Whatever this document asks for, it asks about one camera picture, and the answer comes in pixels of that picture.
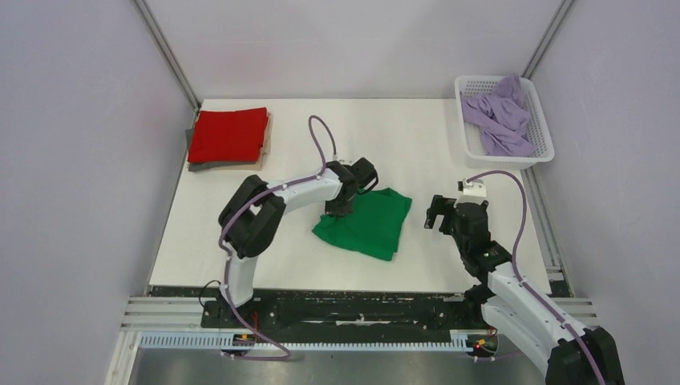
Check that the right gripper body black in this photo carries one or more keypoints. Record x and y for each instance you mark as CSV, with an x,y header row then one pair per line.
x,y
460,239

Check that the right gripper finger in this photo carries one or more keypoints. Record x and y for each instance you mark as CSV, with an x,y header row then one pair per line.
x,y
442,206
431,216

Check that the green t-shirt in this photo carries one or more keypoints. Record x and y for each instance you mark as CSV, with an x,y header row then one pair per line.
x,y
374,228

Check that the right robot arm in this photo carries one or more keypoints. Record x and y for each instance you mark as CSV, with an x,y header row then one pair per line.
x,y
563,349

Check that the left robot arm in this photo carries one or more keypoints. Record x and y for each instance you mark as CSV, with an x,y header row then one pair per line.
x,y
250,220

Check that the white plastic basket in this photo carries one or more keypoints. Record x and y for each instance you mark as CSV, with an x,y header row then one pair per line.
x,y
538,133

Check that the purple t-shirt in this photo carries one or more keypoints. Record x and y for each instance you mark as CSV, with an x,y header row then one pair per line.
x,y
501,118

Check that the folded red t-shirt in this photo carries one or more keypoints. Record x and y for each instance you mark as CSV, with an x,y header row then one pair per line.
x,y
228,136

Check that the right corner metal strut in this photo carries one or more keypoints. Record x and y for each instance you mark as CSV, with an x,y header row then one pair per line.
x,y
555,24

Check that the corner metal strut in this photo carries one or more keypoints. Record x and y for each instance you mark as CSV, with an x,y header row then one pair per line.
x,y
160,40
555,24

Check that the left corner metal strut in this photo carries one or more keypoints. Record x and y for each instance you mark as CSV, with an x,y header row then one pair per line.
x,y
160,40

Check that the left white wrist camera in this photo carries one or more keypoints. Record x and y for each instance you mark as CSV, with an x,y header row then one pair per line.
x,y
344,161

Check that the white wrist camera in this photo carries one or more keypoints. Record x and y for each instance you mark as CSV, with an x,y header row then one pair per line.
x,y
473,192
344,161

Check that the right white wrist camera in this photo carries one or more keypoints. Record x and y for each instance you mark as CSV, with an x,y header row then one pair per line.
x,y
473,192

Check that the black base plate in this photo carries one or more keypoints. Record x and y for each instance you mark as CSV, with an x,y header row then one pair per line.
x,y
308,316

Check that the white cable duct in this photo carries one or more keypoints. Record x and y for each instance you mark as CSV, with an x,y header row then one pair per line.
x,y
227,341

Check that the aluminium rail frame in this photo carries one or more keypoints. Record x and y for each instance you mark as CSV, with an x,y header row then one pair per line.
x,y
184,315

